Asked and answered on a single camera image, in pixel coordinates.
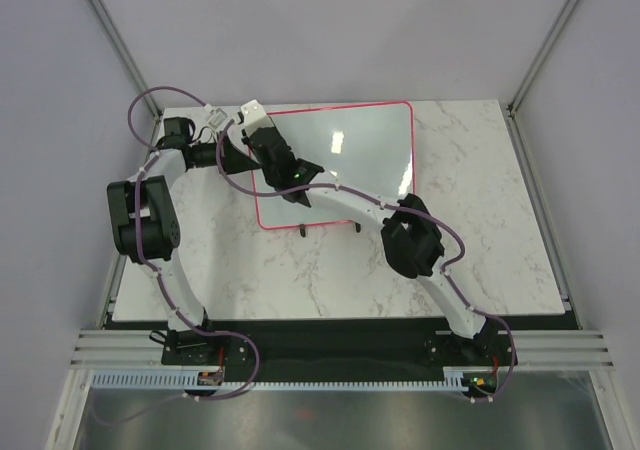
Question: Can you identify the pink framed whiteboard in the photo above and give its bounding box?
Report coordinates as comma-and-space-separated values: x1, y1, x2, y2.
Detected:
266, 101, 416, 202

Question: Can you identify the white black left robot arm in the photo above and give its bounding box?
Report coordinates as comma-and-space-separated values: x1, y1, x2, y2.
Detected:
107, 117, 259, 364

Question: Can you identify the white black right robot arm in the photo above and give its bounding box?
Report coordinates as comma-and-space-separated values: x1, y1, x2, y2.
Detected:
242, 126, 498, 364

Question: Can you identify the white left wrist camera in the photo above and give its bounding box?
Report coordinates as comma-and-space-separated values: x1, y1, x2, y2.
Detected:
203, 104, 229, 131

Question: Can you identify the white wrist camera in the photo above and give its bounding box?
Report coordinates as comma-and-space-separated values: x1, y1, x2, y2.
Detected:
239, 100, 273, 136
203, 104, 229, 131

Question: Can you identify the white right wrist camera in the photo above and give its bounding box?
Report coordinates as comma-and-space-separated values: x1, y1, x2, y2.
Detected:
239, 100, 273, 136

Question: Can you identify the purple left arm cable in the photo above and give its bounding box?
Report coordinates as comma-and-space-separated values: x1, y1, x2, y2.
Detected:
127, 85, 264, 402

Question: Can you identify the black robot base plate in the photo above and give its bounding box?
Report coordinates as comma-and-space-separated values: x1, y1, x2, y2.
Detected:
161, 318, 517, 382

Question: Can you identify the left aluminium frame post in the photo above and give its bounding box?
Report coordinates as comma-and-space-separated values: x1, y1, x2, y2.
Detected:
85, 0, 148, 93

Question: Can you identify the aluminium frame post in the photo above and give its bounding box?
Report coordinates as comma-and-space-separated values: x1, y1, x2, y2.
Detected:
505, 0, 583, 119
85, 0, 148, 93

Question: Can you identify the white slotted cable duct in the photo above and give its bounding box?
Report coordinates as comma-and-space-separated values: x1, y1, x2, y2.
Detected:
90, 369, 497, 392

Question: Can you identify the aluminium front rail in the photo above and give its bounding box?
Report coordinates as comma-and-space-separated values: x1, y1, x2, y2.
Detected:
71, 330, 613, 371

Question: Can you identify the right aluminium frame post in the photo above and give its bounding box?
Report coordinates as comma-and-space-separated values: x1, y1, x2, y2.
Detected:
505, 0, 583, 119

